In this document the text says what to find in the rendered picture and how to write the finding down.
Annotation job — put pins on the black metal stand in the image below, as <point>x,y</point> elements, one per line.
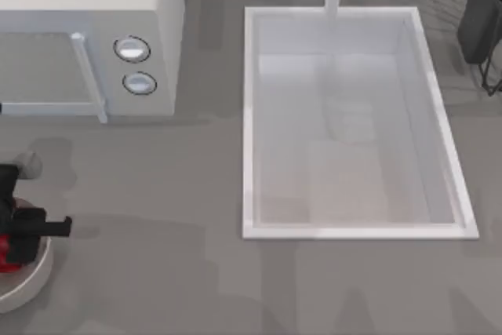
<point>480,17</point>

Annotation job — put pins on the pale round bowl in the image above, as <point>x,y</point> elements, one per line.
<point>41,272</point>

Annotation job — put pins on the small round microwave knob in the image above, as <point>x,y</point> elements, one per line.
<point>139,83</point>

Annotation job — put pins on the pale microwave oven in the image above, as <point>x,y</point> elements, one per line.
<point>164,56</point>

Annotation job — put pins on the red object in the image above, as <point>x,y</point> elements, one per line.
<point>7,254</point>

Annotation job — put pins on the white sink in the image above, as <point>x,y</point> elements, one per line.
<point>353,229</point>

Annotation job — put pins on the large round microwave knob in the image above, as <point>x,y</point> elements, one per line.
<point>132,49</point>

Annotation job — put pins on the glass microwave door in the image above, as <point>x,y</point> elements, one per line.
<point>35,68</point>

